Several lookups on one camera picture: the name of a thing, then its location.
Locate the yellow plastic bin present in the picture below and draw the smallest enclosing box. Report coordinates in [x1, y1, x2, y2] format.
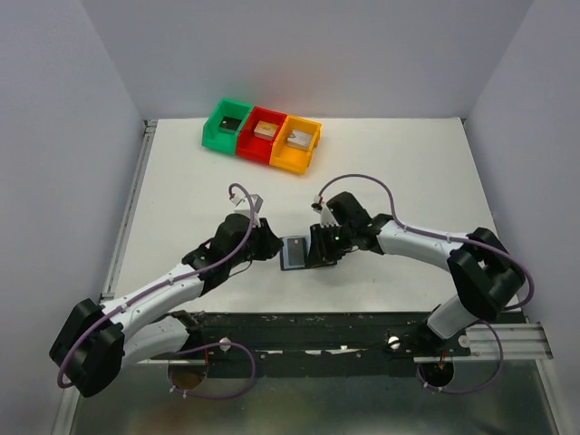
[269, 115, 322, 175]

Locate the black credit card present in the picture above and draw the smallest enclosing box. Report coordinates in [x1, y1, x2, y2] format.
[284, 237, 307, 268]

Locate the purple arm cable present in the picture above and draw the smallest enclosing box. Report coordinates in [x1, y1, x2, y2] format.
[316, 172, 536, 394]
[56, 182, 259, 400]

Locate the green plastic bin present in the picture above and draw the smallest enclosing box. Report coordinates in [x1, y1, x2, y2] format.
[201, 98, 254, 155]

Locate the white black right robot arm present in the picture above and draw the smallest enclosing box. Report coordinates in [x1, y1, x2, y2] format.
[305, 192, 526, 353]

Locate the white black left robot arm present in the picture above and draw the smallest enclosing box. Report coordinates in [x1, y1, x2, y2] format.
[49, 213, 282, 397]

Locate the metal block in red bin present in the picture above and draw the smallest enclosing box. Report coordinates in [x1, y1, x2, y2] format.
[254, 121, 278, 140]

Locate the aluminium rail frame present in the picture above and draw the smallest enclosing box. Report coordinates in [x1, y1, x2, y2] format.
[49, 118, 160, 435]

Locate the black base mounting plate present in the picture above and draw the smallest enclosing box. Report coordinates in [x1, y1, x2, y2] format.
[92, 310, 499, 380]

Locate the metal block in green bin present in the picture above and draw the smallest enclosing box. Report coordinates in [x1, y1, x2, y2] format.
[219, 116, 241, 134]

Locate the metal block in yellow bin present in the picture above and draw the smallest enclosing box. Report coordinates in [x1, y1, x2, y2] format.
[286, 129, 314, 150]

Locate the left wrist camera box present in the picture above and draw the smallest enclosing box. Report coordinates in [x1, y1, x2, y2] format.
[230, 194, 264, 227]

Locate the navy blue card holder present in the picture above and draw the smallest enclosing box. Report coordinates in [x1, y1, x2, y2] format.
[279, 236, 338, 271]

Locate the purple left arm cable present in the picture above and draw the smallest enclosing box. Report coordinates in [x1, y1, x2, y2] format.
[56, 182, 259, 400]

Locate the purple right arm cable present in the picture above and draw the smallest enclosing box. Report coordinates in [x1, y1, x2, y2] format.
[316, 172, 536, 394]

